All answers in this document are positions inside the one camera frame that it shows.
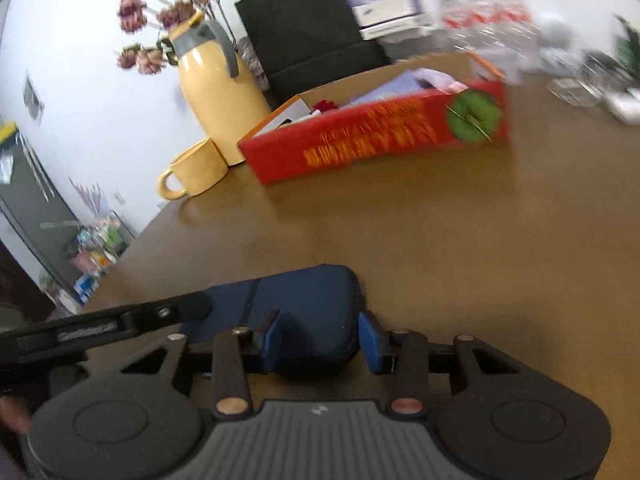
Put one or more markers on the black charger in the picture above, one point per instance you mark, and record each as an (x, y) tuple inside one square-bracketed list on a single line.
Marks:
[(600, 62)]

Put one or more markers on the purple fluffy slipper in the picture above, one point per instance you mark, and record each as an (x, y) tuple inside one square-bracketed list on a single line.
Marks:
[(435, 79)]

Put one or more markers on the red cardboard box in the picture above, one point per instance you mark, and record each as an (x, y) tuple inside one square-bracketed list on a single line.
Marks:
[(375, 135)]

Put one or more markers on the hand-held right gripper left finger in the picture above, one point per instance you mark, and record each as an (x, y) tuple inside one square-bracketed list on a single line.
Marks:
[(270, 335)]

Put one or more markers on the dried rose bouquet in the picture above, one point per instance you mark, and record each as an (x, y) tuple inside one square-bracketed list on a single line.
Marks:
[(150, 15)]

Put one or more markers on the dark blue zip pouch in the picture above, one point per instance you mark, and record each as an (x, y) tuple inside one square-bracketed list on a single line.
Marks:
[(310, 305)]

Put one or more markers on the purple wall sticker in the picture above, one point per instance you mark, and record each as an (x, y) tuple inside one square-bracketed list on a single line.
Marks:
[(90, 197)]

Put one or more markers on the purple patterned vase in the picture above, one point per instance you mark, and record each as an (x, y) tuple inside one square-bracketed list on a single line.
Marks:
[(252, 62)]

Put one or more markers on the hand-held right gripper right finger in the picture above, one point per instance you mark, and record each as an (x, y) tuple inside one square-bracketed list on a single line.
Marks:
[(372, 342)]

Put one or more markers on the yellow thermos jug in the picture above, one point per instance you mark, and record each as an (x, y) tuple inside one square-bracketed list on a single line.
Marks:
[(220, 95)]

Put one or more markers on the person's left hand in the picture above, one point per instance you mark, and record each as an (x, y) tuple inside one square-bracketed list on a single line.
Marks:
[(12, 415)]

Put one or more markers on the clear water bottle red label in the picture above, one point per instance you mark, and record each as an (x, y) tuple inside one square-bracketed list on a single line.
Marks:
[(450, 15), (515, 15), (482, 12)]

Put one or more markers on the flat white box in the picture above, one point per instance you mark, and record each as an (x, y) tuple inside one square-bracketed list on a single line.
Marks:
[(397, 29)]

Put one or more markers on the red rose ornament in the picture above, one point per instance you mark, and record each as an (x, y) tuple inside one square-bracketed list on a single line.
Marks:
[(326, 106)]

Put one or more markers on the black paper bag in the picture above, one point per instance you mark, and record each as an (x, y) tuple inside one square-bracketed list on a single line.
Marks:
[(310, 25)]

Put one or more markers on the grey cabinet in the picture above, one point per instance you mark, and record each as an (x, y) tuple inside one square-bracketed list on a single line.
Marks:
[(35, 210)]

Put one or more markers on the wall poster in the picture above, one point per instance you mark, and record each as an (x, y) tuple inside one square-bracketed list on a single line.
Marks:
[(34, 97)]

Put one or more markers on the yellow mug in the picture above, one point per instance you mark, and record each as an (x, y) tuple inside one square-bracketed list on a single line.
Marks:
[(197, 170)]

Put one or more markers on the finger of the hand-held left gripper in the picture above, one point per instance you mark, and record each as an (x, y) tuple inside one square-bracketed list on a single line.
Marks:
[(170, 310)]

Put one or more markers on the clear container of nuts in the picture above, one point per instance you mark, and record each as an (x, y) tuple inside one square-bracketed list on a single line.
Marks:
[(415, 44)]

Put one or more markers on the green sanitizer bottle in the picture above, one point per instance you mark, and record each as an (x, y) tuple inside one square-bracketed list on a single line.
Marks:
[(627, 40)]

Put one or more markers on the white wall socket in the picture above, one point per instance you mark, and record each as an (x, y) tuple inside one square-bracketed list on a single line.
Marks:
[(119, 198)]

